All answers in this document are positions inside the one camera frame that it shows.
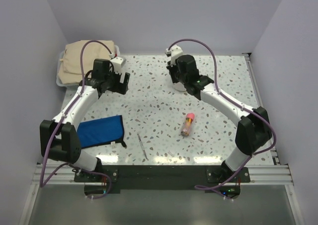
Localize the pink cap clear tube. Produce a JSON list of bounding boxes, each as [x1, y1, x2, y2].
[[180, 113, 195, 137]]

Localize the aluminium frame rail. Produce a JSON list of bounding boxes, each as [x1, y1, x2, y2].
[[44, 164, 293, 186]]

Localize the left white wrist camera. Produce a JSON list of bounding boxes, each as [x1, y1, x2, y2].
[[110, 57, 125, 74]]

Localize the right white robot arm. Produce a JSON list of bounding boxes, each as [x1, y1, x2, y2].
[[166, 53, 273, 182]]

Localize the beige folded cloth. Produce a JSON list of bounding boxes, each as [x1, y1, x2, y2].
[[58, 40, 115, 84]]

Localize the round white divided organizer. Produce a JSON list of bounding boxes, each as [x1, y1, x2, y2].
[[172, 82, 186, 92]]

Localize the blue fabric pouch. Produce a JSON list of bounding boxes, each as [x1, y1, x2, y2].
[[77, 115, 127, 149]]

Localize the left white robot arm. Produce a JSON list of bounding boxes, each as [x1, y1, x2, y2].
[[40, 57, 130, 181]]

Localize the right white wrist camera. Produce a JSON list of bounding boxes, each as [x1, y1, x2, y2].
[[165, 45, 183, 65]]

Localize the thin metal craft knife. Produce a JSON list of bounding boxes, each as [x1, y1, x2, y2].
[[137, 133, 149, 160]]

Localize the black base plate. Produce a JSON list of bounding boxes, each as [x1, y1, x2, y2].
[[74, 164, 250, 194]]

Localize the white plastic basket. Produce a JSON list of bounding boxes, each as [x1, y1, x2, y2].
[[56, 42, 110, 87]]

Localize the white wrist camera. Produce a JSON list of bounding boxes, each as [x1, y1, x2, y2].
[[165, 45, 183, 65], [110, 57, 125, 74]]

